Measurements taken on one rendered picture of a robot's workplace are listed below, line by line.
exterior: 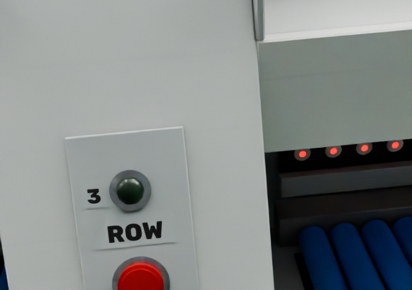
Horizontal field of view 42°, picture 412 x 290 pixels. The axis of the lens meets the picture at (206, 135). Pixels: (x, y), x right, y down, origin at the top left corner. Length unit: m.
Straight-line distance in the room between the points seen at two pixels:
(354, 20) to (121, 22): 0.08
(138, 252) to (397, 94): 0.11
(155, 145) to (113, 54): 0.03
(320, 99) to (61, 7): 0.09
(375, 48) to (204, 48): 0.06
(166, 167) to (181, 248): 0.03
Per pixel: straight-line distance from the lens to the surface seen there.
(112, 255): 0.20
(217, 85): 0.18
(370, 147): 0.37
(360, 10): 0.21
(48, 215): 0.20
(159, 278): 0.19
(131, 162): 0.19
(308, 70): 0.19
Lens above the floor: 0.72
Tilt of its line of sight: 10 degrees down
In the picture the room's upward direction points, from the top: 5 degrees counter-clockwise
